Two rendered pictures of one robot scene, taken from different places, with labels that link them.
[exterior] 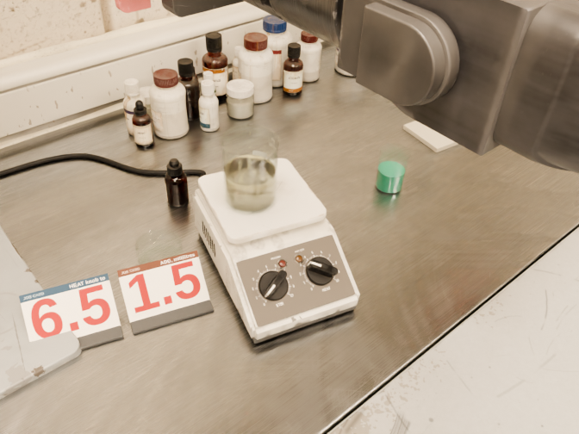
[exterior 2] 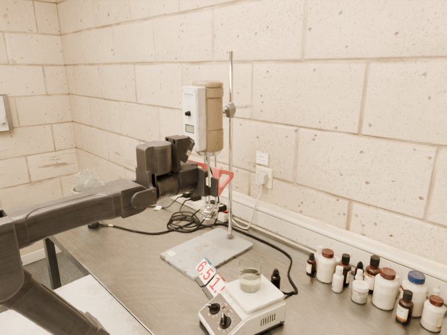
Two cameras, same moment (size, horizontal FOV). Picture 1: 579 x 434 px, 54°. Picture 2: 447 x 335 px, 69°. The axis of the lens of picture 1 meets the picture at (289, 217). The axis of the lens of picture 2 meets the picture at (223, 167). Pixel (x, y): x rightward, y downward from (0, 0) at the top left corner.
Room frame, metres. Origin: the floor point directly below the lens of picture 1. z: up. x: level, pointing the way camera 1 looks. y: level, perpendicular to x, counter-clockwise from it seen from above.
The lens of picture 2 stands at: (0.40, -0.70, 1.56)
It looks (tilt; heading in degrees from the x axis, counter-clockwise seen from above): 17 degrees down; 88
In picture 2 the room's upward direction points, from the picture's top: straight up
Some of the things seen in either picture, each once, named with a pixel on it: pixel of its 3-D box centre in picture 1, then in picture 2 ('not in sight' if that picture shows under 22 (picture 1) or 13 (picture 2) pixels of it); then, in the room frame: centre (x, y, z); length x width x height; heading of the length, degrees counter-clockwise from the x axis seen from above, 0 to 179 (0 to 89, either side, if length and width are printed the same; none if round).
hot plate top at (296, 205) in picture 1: (260, 197); (253, 291); (0.51, 0.03, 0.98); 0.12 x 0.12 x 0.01; 27
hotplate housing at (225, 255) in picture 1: (268, 238); (245, 308); (0.48, 0.02, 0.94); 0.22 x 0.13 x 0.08; 27
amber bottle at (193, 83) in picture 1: (187, 89); (344, 268); (0.81, 0.18, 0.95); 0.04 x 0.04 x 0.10
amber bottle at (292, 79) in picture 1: (293, 69); (405, 306); (0.91, 0.01, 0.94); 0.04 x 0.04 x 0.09
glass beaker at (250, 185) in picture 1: (251, 173); (249, 275); (0.49, 0.04, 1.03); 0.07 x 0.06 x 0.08; 25
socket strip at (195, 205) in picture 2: not in sight; (199, 204); (0.34, 0.77, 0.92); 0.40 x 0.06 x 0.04; 133
